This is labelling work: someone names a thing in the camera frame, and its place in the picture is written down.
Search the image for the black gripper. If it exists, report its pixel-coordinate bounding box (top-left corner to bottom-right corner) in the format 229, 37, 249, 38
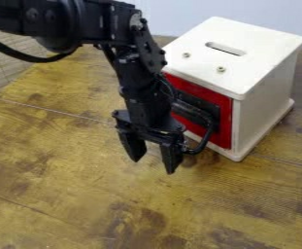
112, 95, 184, 174

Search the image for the black metal drawer handle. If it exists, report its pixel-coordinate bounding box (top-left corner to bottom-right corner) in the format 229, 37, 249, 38
172, 91, 221, 155

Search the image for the red drawer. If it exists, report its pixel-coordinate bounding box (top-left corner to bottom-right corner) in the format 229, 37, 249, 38
165, 73, 233, 149

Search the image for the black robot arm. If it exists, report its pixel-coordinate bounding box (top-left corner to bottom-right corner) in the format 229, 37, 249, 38
0, 0, 184, 173

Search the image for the white wooden cabinet box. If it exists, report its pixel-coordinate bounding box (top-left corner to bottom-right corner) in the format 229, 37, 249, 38
164, 17, 302, 161

